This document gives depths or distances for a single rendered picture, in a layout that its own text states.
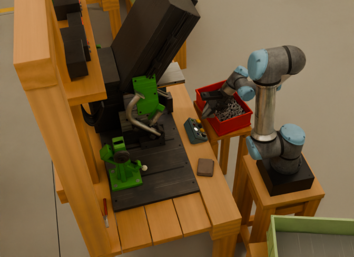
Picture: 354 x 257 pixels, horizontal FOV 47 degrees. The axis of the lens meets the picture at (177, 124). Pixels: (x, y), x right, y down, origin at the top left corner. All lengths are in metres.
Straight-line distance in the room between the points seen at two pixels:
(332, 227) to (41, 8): 1.49
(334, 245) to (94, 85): 1.25
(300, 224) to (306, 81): 2.32
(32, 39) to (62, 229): 2.07
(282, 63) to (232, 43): 2.80
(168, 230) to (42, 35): 1.10
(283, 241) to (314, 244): 0.13
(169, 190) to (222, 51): 2.54
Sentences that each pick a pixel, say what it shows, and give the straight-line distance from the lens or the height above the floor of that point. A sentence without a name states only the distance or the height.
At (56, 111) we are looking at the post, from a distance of 1.18.
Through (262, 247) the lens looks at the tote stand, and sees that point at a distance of 1.99.
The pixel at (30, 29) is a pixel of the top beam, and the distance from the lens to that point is 1.18.
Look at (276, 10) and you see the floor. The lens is 5.05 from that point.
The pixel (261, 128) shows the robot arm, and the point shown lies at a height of 1.24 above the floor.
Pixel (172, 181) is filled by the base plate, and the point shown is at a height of 0.90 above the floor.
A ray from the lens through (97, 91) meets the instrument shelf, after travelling 1.54.
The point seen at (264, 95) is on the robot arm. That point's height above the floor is 1.41.
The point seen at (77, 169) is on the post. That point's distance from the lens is 1.37.
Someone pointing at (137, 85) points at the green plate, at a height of 1.23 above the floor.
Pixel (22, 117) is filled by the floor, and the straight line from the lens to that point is 3.87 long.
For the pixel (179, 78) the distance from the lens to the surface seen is 2.19.
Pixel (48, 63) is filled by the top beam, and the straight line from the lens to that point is 1.07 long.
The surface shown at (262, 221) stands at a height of 0.69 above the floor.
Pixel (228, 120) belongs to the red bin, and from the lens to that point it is 2.27.
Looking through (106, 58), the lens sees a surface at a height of 1.24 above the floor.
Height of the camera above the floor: 2.54
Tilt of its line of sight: 46 degrees down
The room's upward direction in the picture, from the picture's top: 2 degrees counter-clockwise
